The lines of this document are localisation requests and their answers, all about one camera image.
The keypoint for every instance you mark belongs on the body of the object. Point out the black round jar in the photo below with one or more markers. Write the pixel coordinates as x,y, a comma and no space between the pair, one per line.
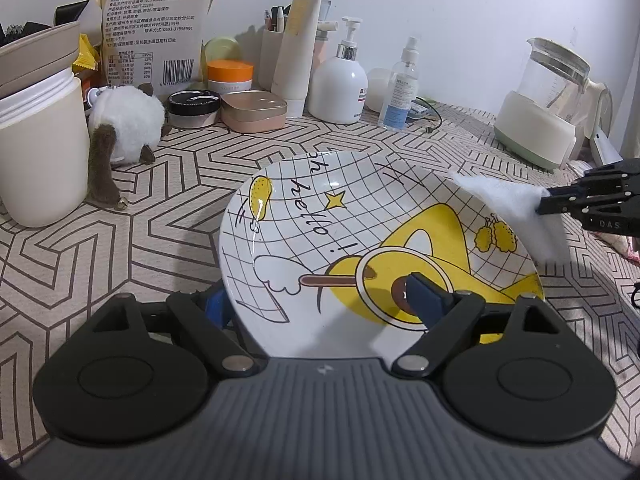
194,107

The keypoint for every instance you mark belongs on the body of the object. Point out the geometric patterned tablecloth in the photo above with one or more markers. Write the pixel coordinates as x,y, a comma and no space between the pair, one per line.
150,240

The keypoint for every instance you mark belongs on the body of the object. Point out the orange lid jar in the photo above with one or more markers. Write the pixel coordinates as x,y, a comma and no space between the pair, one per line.
229,76

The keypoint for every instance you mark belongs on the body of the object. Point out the white pump lotion bottle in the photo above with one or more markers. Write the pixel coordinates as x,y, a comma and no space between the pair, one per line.
337,87

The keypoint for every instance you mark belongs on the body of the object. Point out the white cotton pad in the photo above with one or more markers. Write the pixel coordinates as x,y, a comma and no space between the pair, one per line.
505,200

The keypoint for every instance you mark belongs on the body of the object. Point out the clear spray bottle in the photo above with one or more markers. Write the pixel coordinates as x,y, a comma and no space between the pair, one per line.
397,92

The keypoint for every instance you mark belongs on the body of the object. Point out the tall white cream tube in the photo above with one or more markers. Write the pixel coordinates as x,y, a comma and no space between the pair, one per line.
297,50

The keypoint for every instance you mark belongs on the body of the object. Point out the plush toy cat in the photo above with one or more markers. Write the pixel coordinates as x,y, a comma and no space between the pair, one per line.
127,125

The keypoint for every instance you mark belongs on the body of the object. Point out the cartoon print ceramic plate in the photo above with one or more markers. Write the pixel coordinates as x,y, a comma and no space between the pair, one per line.
350,205

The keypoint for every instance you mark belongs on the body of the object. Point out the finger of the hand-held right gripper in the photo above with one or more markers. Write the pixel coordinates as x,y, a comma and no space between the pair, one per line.
605,215
610,180

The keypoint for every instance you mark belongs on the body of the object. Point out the rose gold compact case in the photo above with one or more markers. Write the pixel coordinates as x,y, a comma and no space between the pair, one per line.
252,112

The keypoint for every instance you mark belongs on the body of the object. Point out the cream white canister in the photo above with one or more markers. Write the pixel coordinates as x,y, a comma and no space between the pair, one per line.
40,155

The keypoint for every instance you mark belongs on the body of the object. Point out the beige container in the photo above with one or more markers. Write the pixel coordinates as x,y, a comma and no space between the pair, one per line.
35,60

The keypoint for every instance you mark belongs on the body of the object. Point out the clear crimped tube end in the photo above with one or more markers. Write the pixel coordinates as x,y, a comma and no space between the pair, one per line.
325,7

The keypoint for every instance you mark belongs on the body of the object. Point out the white pen holder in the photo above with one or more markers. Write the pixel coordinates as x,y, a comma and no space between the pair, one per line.
271,60

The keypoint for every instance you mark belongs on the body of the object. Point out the black comb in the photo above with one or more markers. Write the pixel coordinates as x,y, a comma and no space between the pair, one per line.
20,32

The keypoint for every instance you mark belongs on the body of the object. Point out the large beige snack bag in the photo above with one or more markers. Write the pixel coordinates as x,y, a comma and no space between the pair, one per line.
150,25

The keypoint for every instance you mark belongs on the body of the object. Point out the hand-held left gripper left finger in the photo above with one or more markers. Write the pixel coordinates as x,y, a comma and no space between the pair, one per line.
217,307

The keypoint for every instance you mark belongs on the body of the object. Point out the light green round case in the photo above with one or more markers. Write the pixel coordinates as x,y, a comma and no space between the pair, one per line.
222,50

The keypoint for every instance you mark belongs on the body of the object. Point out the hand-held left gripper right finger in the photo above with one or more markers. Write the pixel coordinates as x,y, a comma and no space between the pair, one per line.
425,296

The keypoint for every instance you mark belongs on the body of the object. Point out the yellow snack packet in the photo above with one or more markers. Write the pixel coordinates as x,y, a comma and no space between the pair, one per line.
87,55

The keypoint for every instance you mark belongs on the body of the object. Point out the peach spray bottle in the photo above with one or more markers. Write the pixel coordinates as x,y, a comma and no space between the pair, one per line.
320,52

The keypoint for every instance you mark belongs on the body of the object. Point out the grey power bank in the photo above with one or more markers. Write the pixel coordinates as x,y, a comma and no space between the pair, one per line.
421,110

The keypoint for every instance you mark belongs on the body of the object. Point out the glass kettle with green base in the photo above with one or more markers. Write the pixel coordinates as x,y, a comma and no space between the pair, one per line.
540,120

